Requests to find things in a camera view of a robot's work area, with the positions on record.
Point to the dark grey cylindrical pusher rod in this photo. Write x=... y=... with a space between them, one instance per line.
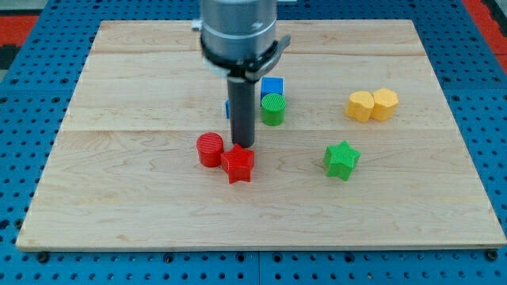
x=241 y=108

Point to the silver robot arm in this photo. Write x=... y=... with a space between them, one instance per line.
x=239 y=38

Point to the red star block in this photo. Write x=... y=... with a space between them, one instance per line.
x=238 y=163

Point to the green star block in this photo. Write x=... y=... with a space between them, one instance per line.
x=340 y=160

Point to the blue block behind rod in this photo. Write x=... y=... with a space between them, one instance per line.
x=227 y=109

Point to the blue cube block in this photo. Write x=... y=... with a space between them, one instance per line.
x=272 y=85

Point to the green cylinder block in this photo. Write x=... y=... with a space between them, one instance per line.
x=273 y=109

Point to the red cylinder block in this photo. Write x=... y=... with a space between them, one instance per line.
x=210 y=147

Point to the yellow heart block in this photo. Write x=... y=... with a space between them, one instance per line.
x=360 y=105

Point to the wooden board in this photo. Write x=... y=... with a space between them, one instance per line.
x=123 y=174

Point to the yellow hexagon block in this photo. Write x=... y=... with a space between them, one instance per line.
x=385 y=104

